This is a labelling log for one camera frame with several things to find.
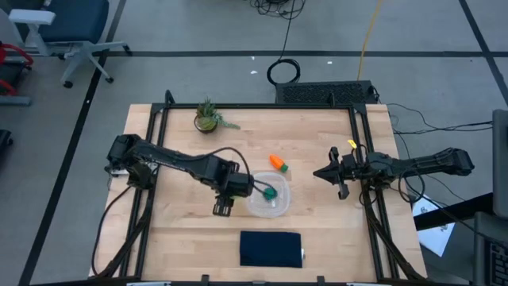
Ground yellow cable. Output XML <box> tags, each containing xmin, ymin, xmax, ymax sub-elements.
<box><xmin>356</xmin><ymin>0</ymin><xmax>384</xmax><ymax>81</ymax></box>

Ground coiled black cable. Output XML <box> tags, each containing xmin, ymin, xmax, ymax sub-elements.
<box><xmin>266</xmin><ymin>0</ymin><xmax>302</xmax><ymax>87</ymax></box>

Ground black aluminium table frame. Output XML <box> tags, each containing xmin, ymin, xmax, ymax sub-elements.
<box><xmin>94</xmin><ymin>90</ymin><xmax>428</xmax><ymax>286</ymax></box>

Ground black stand beam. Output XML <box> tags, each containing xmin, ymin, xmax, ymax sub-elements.
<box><xmin>414</xmin><ymin>192</ymin><xmax>495</xmax><ymax>232</ymax></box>

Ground tangled black cable bundle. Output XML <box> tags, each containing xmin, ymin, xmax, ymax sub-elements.
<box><xmin>249</xmin><ymin>0</ymin><xmax>307</xmax><ymax>21</ymax></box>

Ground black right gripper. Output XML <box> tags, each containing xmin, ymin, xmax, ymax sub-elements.
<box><xmin>313</xmin><ymin>146</ymin><xmax>370</xmax><ymax>201</ymax></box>

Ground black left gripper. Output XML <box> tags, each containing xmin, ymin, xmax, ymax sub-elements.
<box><xmin>212</xmin><ymin>172</ymin><xmax>275</xmax><ymax>218</ymax></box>

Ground blue and white office chair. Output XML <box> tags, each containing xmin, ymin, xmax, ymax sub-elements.
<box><xmin>8</xmin><ymin>0</ymin><xmax>134</xmax><ymax>89</ymax></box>

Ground orange toy carrot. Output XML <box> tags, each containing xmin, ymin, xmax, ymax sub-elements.
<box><xmin>269</xmin><ymin>153</ymin><xmax>290</xmax><ymax>173</ymax></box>

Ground folded navy blue cloth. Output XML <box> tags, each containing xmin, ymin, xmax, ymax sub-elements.
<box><xmin>239</xmin><ymin>230</ymin><xmax>305</xmax><ymax>269</ymax></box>

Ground grey equipment cabinet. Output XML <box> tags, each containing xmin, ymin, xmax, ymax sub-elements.
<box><xmin>471</xmin><ymin>109</ymin><xmax>508</xmax><ymax>286</ymax></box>

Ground clear plastic tupperware container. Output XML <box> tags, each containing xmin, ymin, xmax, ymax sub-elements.
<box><xmin>244</xmin><ymin>171</ymin><xmax>291</xmax><ymax>218</ymax></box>

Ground white paper sheets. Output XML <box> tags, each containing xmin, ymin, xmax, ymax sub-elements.
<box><xmin>412</xmin><ymin>191</ymin><xmax>456</xmax><ymax>257</ymax></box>

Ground thin black cable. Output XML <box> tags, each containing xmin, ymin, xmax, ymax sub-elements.
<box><xmin>386</xmin><ymin>102</ymin><xmax>494</xmax><ymax>135</ymax></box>

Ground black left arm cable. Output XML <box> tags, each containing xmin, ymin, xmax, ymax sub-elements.
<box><xmin>91</xmin><ymin>184</ymin><xmax>134</xmax><ymax>277</ymax></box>

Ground red metal cart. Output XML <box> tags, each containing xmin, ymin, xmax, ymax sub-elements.
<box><xmin>0</xmin><ymin>41</ymin><xmax>35</xmax><ymax>106</ymax></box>

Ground potted succulent plant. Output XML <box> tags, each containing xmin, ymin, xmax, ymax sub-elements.
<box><xmin>193</xmin><ymin>96</ymin><xmax>242</xmax><ymax>135</ymax></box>

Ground black perforated computer case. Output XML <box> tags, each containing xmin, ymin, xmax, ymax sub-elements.
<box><xmin>275</xmin><ymin>79</ymin><xmax>379</xmax><ymax>106</ymax></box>

